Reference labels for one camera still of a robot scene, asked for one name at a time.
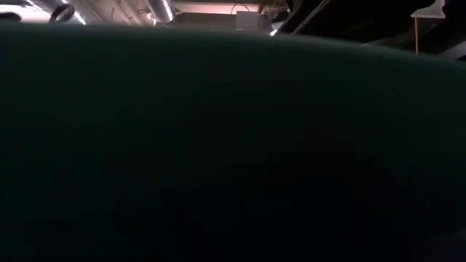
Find green plastic plate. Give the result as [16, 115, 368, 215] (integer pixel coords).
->
[0, 20, 466, 262]

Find white ceiling panel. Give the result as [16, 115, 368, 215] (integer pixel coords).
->
[410, 0, 446, 20]

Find grey ceiling box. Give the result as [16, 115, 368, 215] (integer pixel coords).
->
[235, 10, 261, 33]

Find silver ventilation duct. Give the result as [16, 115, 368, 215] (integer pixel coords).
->
[146, 0, 176, 24]

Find black round ceiling fixture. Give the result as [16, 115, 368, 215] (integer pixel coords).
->
[49, 4, 76, 24]

